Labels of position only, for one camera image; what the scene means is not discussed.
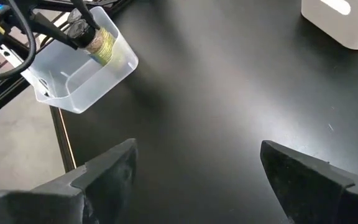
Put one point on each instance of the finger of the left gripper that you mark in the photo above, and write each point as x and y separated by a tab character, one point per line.
87	15
54	31

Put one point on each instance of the white plastic bin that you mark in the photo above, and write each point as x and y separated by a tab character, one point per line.
346	28

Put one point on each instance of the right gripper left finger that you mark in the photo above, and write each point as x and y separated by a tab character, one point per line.
104	186

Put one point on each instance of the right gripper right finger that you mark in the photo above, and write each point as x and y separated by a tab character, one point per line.
309	193

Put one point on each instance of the clear plastic bin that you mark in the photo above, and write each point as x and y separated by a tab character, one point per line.
82	90

